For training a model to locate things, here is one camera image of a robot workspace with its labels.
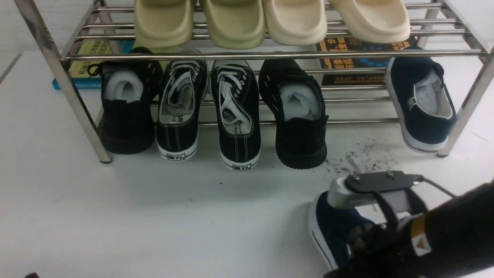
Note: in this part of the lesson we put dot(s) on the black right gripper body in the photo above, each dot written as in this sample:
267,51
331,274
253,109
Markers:
367,250

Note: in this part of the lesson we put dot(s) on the navy slip-on shoe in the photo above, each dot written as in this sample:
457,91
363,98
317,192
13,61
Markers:
333,230
422,102

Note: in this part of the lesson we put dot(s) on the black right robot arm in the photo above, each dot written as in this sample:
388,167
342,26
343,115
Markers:
453,240

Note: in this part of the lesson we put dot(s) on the black knit shoe right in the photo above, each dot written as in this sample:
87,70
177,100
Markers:
296,101

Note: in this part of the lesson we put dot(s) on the black knit shoe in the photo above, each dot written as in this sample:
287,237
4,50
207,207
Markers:
127,92
296,101

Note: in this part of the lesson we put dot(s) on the black knit shoe left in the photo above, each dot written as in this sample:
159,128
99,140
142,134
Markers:
127,92

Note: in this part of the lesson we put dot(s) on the stainless steel shoe rack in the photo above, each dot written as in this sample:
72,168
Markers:
59,64

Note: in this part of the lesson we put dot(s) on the black canvas sneaker right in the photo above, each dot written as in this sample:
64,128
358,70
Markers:
234,91

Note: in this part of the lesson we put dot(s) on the black canvas sneaker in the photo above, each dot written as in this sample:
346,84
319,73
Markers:
234,91
183,86

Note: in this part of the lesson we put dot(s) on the black and orange book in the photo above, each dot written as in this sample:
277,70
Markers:
351,69

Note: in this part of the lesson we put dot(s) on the cream foam slipper right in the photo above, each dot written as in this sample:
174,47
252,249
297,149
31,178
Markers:
376,21

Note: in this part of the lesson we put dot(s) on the cream foam slipper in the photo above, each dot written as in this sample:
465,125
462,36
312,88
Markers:
295,22
376,21

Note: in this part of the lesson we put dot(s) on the cream foam slipper left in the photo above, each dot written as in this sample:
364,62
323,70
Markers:
295,22

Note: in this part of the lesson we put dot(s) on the black canvas sneaker left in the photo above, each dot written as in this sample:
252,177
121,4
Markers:
183,86

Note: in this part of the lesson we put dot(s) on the olive foam slipper right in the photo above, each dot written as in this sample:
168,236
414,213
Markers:
235,24

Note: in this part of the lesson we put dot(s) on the olive foam slipper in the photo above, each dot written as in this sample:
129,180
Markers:
235,24
163,23

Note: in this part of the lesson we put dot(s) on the olive foam slipper left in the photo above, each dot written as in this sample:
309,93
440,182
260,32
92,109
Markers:
163,23

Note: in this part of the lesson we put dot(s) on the dark object bottom left corner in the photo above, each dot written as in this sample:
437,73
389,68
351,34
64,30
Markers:
32,275

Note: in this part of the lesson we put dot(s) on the yellow and blue book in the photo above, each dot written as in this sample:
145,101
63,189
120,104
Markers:
79,69

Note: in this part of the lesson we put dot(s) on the white wrist camera on bracket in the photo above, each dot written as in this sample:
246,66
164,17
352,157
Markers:
391,190

